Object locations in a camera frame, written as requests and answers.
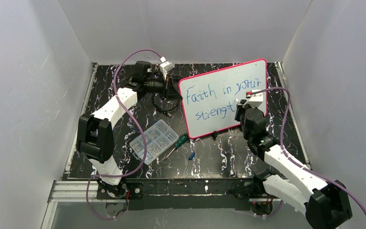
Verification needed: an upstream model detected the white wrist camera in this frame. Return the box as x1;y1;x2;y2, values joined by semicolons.
243;90;264;108
159;57;174;80

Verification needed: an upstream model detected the black whiteboard clip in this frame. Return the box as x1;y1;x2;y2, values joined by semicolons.
212;131;219;140

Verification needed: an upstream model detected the blue marker cap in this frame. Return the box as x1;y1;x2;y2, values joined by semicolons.
188;152;195;160

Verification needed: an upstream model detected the green handled screwdriver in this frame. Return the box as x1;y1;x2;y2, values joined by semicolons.
164;133;189;159

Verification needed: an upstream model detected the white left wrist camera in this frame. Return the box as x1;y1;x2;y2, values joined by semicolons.
159;57;174;80

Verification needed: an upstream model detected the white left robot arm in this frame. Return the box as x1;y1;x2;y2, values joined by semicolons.
76;58;182;186

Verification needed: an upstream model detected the pink framed whiteboard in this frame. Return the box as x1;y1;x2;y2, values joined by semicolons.
178;59;268;139

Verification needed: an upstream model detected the clear plastic screw box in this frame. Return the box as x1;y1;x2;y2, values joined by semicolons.
130;120;179;165

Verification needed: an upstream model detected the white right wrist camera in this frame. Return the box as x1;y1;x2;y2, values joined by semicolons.
243;90;264;108

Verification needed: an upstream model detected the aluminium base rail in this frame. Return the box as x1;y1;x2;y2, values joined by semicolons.
49;178;280;210

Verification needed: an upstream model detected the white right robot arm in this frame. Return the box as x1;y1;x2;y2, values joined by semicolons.
235;100;353;229

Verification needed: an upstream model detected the black coiled cable with plug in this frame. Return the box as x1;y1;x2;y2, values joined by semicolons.
151;92;181;118

